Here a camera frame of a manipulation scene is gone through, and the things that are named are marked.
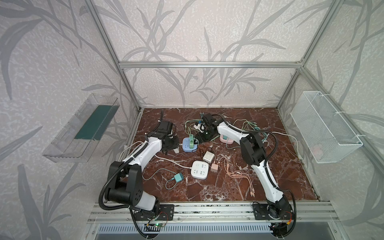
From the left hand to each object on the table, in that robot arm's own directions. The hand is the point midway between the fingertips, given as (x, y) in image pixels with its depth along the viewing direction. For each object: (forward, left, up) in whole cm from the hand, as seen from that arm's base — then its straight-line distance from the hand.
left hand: (179, 139), depth 90 cm
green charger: (0, -7, -2) cm, 8 cm away
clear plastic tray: (-13, +41, +21) cm, 48 cm away
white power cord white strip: (-10, +4, -10) cm, 15 cm away
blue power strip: (0, -3, -8) cm, 9 cm away
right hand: (+7, -11, -8) cm, 15 cm away
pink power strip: (+3, -29, -5) cm, 30 cm away
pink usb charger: (-14, -21, -8) cm, 27 cm away
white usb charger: (-8, -18, -7) cm, 21 cm away
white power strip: (-16, -13, -8) cm, 22 cm away
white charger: (-6, +1, -3) cm, 7 cm away
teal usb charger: (-20, -1, -8) cm, 21 cm away
